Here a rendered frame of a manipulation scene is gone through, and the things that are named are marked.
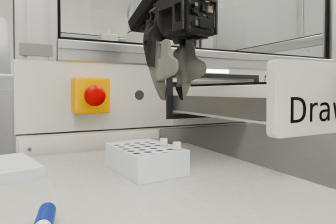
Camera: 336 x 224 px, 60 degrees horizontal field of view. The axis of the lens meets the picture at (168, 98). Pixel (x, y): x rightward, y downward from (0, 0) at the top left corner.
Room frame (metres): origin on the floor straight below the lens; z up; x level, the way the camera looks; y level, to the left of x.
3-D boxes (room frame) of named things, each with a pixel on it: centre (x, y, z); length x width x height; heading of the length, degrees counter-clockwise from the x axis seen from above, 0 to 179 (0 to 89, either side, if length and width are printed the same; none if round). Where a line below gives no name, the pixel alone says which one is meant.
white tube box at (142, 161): (0.45, 0.04, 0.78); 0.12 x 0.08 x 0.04; 32
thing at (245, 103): (0.66, -0.18, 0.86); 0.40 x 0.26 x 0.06; 26
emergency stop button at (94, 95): (0.56, 0.14, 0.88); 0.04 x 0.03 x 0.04; 116
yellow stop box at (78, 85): (0.59, 0.16, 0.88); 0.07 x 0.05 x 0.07; 116
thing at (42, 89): (1.21, 0.05, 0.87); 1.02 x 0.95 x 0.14; 116
